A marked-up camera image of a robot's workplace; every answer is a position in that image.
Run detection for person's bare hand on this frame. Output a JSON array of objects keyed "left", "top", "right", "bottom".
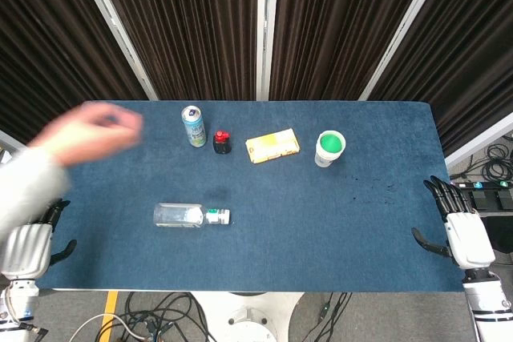
[{"left": 31, "top": 102, "right": 145, "bottom": 167}]

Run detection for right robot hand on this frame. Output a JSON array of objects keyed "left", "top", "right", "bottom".
[{"left": 411, "top": 175, "right": 497, "bottom": 271}]

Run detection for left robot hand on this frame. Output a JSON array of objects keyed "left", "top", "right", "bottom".
[{"left": 0, "top": 199, "right": 78, "bottom": 280}]

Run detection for transparent plastic bottle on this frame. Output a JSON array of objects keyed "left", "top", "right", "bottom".
[{"left": 153, "top": 202, "right": 222, "bottom": 228}]

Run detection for person's grey sleeved forearm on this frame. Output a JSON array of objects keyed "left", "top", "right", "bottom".
[{"left": 0, "top": 145, "right": 73, "bottom": 241}]

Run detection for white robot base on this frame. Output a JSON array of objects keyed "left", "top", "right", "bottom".
[{"left": 192, "top": 292, "right": 305, "bottom": 342}]

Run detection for small dark red-capped bottle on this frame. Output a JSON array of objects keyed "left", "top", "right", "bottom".
[{"left": 212, "top": 130, "right": 232, "bottom": 155}]

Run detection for black foot pedal unit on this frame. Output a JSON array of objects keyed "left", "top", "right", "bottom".
[{"left": 451, "top": 180, "right": 513, "bottom": 211}]

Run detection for dark brown curtain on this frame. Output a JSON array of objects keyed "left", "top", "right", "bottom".
[
  {"left": 91, "top": 0, "right": 260, "bottom": 102},
  {"left": 269, "top": 0, "right": 436, "bottom": 102},
  {"left": 0, "top": 0, "right": 149, "bottom": 145},
  {"left": 372, "top": 0, "right": 513, "bottom": 155}
]

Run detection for yellow floor tape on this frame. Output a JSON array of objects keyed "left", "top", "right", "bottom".
[{"left": 99, "top": 292, "right": 120, "bottom": 342}]

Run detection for light blue drink can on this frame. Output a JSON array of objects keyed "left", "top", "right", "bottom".
[{"left": 180, "top": 105, "right": 208, "bottom": 149}]

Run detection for white paper cup stack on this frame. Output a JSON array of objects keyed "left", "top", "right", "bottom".
[{"left": 314, "top": 130, "right": 346, "bottom": 168}]

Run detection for green ball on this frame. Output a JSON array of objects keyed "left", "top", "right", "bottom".
[{"left": 319, "top": 134, "right": 344, "bottom": 155}]

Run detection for yellow cardboard box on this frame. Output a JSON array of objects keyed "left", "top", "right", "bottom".
[{"left": 244, "top": 127, "right": 301, "bottom": 165}]

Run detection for blue table cloth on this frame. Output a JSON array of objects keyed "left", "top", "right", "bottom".
[{"left": 39, "top": 100, "right": 466, "bottom": 293}]

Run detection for black coiled cables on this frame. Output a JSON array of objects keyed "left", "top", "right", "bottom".
[{"left": 479, "top": 142, "right": 513, "bottom": 183}]

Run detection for white floor cable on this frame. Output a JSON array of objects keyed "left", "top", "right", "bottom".
[{"left": 71, "top": 312, "right": 151, "bottom": 342}]

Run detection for white frame post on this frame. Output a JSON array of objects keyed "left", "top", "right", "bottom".
[
  {"left": 358, "top": 0, "right": 446, "bottom": 102},
  {"left": 71, "top": 0, "right": 160, "bottom": 102},
  {"left": 256, "top": 0, "right": 281, "bottom": 102}
]

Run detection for black floor cable tangle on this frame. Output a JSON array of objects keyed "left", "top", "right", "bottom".
[{"left": 115, "top": 292, "right": 220, "bottom": 342}]

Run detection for black cable with green light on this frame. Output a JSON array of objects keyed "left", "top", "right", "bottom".
[{"left": 314, "top": 292, "right": 353, "bottom": 329}]

